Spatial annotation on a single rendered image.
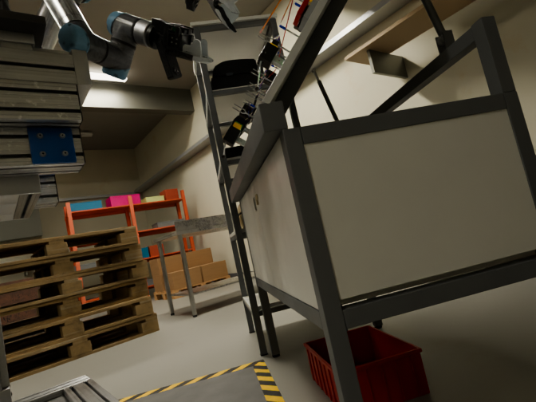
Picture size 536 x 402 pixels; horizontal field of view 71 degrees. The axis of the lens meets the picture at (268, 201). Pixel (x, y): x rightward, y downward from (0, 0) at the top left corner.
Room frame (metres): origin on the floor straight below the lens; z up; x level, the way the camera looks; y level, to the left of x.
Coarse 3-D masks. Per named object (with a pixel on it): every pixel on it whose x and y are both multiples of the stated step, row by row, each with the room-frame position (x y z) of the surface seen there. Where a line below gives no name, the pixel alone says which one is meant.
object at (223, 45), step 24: (192, 24) 1.98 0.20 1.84; (216, 24) 2.02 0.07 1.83; (240, 24) 2.04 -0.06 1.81; (264, 24) 2.08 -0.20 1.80; (216, 48) 2.27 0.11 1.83; (240, 48) 2.34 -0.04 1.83; (216, 96) 2.02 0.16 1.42; (240, 96) 2.15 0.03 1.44; (216, 120) 1.99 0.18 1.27; (216, 168) 2.53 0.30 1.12; (240, 240) 1.99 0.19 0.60; (240, 264) 2.54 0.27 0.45; (240, 288) 2.54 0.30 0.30
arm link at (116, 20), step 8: (112, 16) 1.05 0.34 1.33; (120, 16) 1.05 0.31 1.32; (128, 16) 1.05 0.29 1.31; (112, 24) 1.06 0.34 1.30; (120, 24) 1.05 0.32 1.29; (128, 24) 1.04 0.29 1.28; (112, 32) 1.07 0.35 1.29; (120, 32) 1.05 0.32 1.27; (128, 32) 1.05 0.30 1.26; (128, 40) 1.07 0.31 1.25
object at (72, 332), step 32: (0, 256) 3.18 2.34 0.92; (32, 256) 3.43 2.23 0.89; (64, 256) 2.96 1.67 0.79; (96, 256) 3.49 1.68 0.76; (128, 256) 3.28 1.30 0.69; (0, 288) 2.66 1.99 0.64; (64, 288) 2.92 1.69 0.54; (96, 288) 3.08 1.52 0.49; (128, 288) 3.34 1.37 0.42; (32, 320) 3.15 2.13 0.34; (64, 320) 2.89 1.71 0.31; (96, 320) 3.72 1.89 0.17; (128, 320) 3.20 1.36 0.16; (32, 352) 2.73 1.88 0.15; (64, 352) 3.19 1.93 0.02; (96, 352) 3.01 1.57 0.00
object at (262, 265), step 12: (252, 192) 1.42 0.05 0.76; (252, 204) 1.49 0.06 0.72; (252, 216) 1.57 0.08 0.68; (252, 228) 1.65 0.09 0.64; (252, 240) 1.74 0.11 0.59; (264, 240) 1.38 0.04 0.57; (252, 252) 1.84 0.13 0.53; (264, 252) 1.45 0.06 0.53; (264, 264) 1.52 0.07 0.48; (264, 276) 1.59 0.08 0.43
